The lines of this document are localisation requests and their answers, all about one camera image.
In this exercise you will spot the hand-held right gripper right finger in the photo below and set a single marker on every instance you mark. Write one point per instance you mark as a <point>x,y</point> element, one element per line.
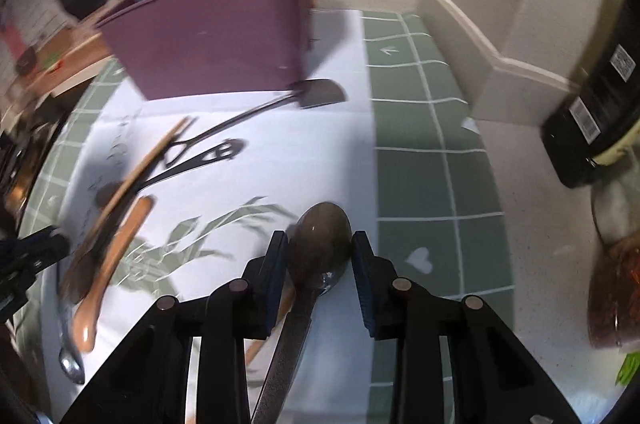
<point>362,284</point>

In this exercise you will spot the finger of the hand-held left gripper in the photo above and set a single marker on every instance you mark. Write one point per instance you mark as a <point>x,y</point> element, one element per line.
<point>35,249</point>

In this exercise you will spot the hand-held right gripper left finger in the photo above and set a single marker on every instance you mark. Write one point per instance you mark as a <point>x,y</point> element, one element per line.
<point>277,284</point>

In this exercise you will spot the brown wooden spoon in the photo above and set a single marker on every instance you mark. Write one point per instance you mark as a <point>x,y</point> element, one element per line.
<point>117,264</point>

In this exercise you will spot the small metal spoon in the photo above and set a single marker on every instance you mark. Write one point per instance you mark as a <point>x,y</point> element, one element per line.
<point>70,361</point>

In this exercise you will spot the wooden chopstick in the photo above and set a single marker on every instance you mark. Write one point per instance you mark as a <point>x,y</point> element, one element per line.
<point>145,168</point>

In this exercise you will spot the black slotted spoon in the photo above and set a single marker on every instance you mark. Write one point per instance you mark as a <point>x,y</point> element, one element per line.
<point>222,151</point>

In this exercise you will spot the metal spatula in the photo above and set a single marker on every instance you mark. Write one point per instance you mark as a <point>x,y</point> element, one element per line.
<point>322,93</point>

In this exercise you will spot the purple utensil container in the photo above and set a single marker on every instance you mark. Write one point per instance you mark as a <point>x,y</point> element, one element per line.
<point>210,38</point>

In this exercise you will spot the white leaf-print cloth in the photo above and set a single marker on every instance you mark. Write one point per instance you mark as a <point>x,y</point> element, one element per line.
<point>280,163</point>

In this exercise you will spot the glass jar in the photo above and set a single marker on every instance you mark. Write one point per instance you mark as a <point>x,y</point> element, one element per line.
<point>617,289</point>

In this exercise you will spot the black labelled box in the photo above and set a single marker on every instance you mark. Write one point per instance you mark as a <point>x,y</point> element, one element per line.
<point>605,103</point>

